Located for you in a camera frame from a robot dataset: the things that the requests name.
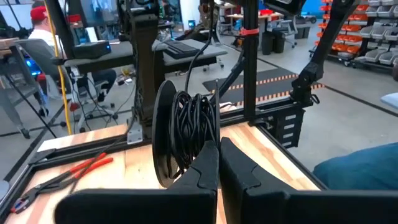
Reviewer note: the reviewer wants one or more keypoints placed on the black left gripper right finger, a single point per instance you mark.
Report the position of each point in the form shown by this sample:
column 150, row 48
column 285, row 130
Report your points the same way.
column 248, row 199

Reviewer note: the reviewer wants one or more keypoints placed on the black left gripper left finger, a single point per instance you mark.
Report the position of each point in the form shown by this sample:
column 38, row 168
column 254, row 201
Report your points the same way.
column 199, row 186

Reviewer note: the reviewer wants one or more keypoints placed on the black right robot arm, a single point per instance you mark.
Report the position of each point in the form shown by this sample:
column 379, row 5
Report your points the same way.
column 144, row 62

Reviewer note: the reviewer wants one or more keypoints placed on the person's leg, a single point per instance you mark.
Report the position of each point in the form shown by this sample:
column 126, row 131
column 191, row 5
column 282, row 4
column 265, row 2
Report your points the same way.
column 357, row 171

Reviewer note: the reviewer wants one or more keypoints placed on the orange striped floor mat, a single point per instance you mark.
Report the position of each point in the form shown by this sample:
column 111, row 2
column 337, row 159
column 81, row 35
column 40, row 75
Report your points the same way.
column 273, row 88

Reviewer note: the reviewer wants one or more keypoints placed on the black keyboard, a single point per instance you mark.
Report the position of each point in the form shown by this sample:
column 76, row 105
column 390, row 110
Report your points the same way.
column 182, row 49

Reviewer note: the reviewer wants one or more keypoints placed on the black computer desk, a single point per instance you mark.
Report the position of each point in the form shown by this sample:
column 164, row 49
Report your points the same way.
column 124, row 53

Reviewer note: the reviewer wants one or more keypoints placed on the black waste bin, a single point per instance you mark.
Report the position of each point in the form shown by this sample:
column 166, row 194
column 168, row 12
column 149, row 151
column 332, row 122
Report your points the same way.
column 267, row 43
column 279, row 43

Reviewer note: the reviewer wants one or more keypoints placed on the white chair armrest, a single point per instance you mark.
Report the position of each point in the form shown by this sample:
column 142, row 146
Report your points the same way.
column 391, row 101

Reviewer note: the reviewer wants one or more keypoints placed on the black box blue light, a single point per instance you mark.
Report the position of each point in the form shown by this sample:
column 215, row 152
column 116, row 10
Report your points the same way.
column 91, row 49

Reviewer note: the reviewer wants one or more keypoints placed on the computer monitor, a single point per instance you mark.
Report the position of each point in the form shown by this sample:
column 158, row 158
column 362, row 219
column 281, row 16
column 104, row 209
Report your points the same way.
column 99, row 11

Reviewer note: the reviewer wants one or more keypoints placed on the red white bin rack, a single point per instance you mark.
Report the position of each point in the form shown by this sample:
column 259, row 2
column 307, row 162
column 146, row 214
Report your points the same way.
column 373, row 37

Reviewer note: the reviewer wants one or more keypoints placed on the grey office chair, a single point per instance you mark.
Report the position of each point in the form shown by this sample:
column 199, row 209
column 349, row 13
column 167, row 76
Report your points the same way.
column 37, row 56

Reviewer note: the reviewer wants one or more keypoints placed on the person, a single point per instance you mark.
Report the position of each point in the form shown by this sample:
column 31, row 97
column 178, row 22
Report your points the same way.
column 43, row 34

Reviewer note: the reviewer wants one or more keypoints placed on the black aluminium table frame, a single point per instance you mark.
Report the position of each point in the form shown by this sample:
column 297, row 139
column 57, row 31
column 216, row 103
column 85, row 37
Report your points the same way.
column 250, row 77

